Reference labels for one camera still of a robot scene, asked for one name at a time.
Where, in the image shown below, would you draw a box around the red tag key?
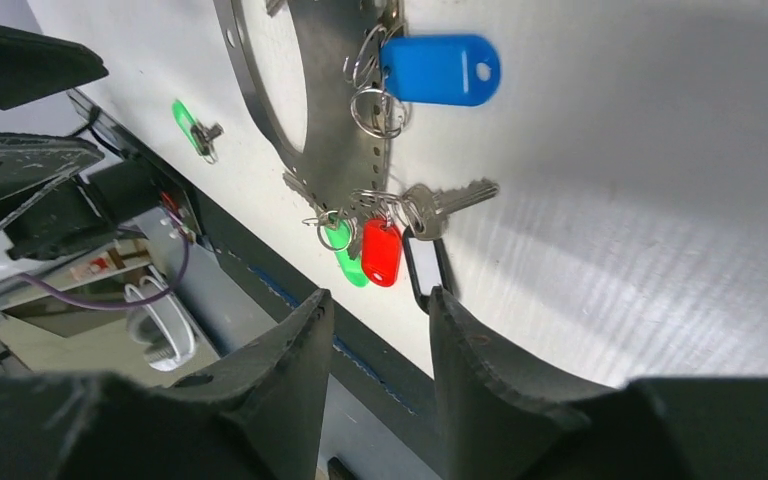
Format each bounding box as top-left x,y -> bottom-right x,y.
361,218 -> 402,287

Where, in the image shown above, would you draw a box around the large green tag key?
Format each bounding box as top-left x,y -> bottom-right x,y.
282,171 -> 369,288

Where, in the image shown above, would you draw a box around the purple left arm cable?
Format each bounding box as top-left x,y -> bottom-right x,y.
18,211 -> 192,313

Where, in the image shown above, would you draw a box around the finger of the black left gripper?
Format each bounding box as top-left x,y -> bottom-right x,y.
0,132 -> 104,232
0,25 -> 108,110

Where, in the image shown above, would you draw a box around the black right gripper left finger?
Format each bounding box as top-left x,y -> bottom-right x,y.
0,289 -> 334,479

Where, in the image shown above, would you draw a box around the black fob key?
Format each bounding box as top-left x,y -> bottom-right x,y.
402,179 -> 500,312

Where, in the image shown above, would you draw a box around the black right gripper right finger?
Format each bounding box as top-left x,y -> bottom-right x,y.
429,288 -> 768,479

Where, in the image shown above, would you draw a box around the large blue tag keys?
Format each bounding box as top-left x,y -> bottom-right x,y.
344,31 -> 502,140

